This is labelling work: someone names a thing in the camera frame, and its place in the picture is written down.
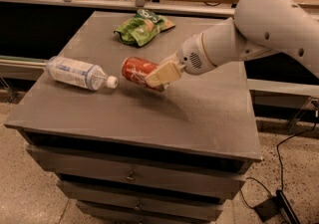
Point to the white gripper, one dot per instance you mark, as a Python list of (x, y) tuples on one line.
[(191, 56)]

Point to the red coke can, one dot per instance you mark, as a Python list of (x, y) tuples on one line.
[(136, 69)]

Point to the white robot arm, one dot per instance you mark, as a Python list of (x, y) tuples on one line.
[(258, 28)]

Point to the clear blue-label plastic bottle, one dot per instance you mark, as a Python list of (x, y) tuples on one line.
[(80, 74)]

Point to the green chip bag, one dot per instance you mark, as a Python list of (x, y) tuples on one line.
[(143, 27)]

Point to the grey drawer cabinet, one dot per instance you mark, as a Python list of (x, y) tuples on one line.
[(199, 123)]

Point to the top grey drawer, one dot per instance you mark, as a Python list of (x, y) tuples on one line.
[(105, 167)]

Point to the grey drawer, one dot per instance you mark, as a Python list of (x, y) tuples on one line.
[(105, 167), (138, 201), (132, 216)]

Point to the middle grey drawer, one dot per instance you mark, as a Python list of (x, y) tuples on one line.
[(138, 201)]

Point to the bottom grey drawer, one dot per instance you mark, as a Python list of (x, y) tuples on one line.
[(132, 216)]

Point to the black floor power box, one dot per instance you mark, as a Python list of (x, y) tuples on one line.
[(275, 205)]

